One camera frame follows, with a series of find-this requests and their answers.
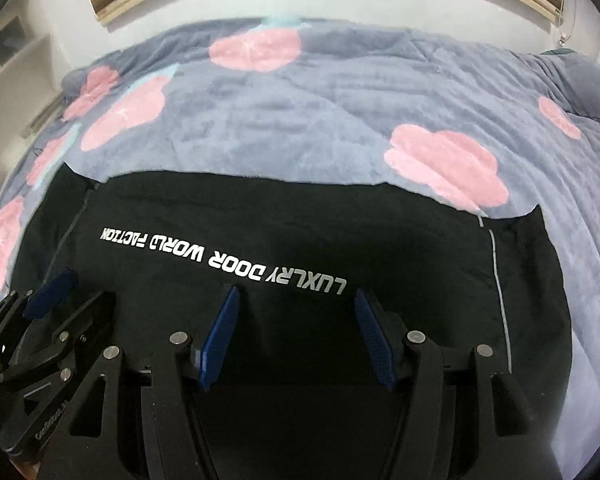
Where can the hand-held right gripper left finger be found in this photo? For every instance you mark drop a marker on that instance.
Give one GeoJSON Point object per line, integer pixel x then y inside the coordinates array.
{"type": "Point", "coordinates": [220, 340]}

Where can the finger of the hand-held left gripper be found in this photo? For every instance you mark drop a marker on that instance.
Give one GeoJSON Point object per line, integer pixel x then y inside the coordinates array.
{"type": "Point", "coordinates": [85, 315]}
{"type": "Point", "coordinates": [50, 292]}

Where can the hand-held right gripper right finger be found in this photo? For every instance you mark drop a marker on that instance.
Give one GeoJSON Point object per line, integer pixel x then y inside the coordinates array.
{"type": "Point", "coordinates": [375, 340]}

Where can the black jacket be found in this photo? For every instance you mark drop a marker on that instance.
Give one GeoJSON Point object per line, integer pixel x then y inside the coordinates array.
{"type": "Point", "coordinates": [280, 230]}

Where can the white shelf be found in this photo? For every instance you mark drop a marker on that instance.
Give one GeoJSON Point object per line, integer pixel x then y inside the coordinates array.
{"type": "Point", "coordinates": [15, 80]}

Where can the grey blanket with pink flowers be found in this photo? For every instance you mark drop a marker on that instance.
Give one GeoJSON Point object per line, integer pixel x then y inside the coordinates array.
{"type": "Point", "coordinates": [305, 110]}

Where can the grey pink flowered pillow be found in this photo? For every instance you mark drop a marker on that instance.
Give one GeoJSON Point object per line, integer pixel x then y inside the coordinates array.
{"type": "Point", "coordinates": [585, 85]}

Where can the dark green cloth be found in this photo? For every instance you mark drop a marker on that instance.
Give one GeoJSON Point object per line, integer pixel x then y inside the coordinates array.
{"type": "Point", "coordinates": [557, 51]}

